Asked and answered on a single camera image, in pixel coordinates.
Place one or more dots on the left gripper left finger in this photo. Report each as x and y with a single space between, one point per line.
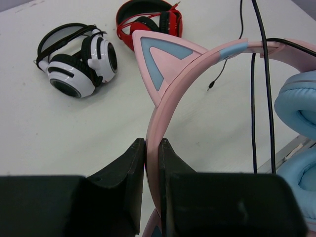
105 204

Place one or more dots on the white black headphones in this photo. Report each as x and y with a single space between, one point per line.
77 75

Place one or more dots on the pink blue cat-ear headphones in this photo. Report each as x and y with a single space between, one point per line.
169 65

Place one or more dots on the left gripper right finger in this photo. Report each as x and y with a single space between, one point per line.
197 204

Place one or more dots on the metal table edge rail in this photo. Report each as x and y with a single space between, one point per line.
296 146

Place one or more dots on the red black headphones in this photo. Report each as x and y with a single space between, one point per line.
149 15

